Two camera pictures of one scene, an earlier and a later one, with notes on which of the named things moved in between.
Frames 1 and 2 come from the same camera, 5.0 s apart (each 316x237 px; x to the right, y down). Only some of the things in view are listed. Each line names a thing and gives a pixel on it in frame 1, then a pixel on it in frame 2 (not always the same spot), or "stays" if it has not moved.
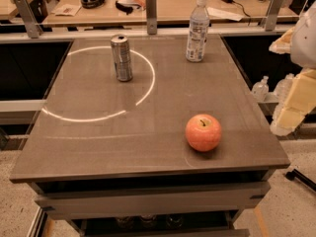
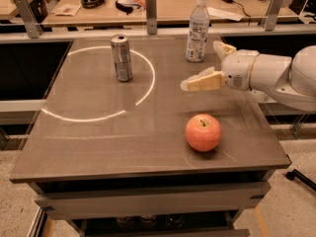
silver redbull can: [121, 57] stays
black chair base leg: [300, 178] stays
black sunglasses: [127, 8] stays
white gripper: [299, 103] -> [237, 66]
